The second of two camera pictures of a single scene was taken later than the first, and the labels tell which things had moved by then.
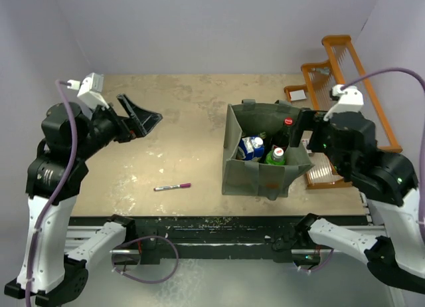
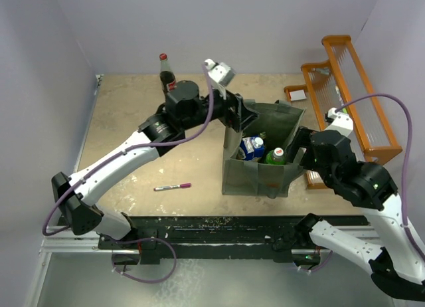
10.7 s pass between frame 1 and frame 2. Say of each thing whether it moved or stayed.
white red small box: stayed
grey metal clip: stayed
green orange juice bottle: stayed
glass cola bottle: moved
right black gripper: moved
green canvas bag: stayed
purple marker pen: stayed
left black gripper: moved
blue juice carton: stayed
